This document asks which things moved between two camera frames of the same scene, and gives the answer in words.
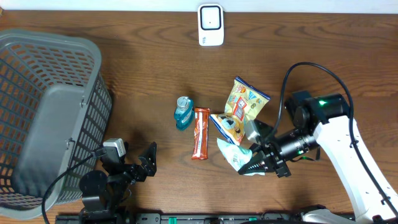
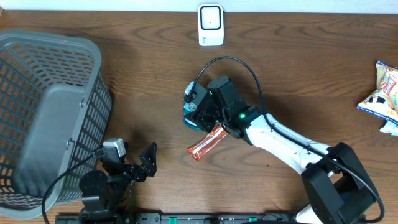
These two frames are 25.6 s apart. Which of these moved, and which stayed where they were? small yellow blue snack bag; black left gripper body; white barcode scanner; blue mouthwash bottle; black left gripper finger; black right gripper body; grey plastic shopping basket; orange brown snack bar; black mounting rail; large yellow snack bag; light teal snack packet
Moved: large yellow snack bag; black right gripper body; light teal snack packet; blue mouthwash bottle; small yellow blue snack bag; orange brown snack bar
Stayed: black left gripper body; black mounting rail; white barcode scanner; grey plastic shopping basket; black left gripper finger
